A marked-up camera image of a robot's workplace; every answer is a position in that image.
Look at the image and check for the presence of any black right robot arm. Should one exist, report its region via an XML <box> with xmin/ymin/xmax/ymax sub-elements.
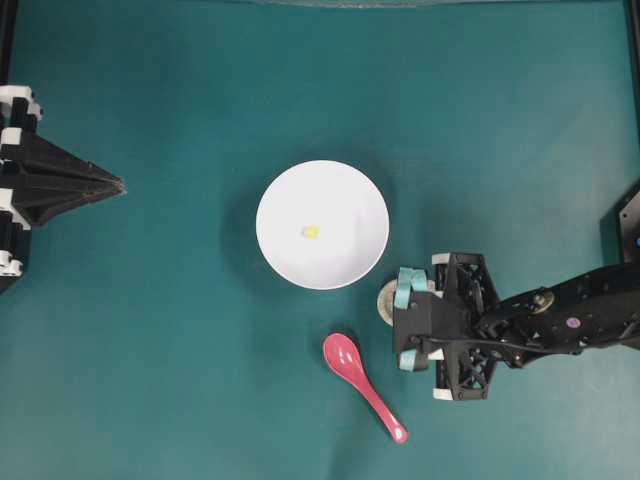
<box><xmin>427</xmin><ymin>253</ymin><xmax>639</xmax><ymax>401</ymax></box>

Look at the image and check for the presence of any black camera cable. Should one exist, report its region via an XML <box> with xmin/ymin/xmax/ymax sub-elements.
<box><xmin>414</xmin><ymin>335</ymin><xmax>551</xmax><ymax>354</ymax></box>

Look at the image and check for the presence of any black frame post left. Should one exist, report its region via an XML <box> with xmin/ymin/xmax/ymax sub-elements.
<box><xmin>0</xmin><ymin>0</ymin><xmax>18</xmax><ymax>85</ymax></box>

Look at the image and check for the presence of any speckled beige spoon rest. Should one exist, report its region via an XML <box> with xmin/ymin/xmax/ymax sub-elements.
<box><xmin>377</xmin><ymin>280</ymin><xmax>397</xmax><ymax>326</ymax></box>

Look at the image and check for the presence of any white round bowl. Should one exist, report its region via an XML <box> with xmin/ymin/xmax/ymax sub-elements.
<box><xmin>255</xmin><ymin>160</ymin><xmax>390</xmax><ymax>291</ymax></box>

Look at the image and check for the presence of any yellow hexagonal prism block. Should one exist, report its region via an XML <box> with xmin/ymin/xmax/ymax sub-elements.
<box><xmin>302</xmin><ymin>225</ymin><xmax>320</xmax><ymax>239</ymax></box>

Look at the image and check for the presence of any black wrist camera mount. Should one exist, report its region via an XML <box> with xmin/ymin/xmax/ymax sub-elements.
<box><xmin>393</xmin><ymin>267</ymin><xmax>469</xmax><ymax>372</ymax></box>

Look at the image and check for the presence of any red plastic spoon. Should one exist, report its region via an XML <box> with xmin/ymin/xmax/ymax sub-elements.
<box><xmin>322</xmin><ymin>332</ymin><xmax>409</xmax><ymax>444</ymax></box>

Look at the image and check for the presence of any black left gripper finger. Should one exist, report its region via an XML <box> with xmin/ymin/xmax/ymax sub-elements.
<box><xmin>1</xmin><ymin>188</ymin><xmax>123</xmax><ymax>276</ymax></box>
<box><xmin>1</xmin><ymin>85</ymin><xmax>124</xmax><ymax>193</ymax></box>

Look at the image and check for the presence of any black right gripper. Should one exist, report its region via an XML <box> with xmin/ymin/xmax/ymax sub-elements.
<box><xmin>432</xmin><ymin>253</ymin><xmax>499</xmax><ymax>401</ymax></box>

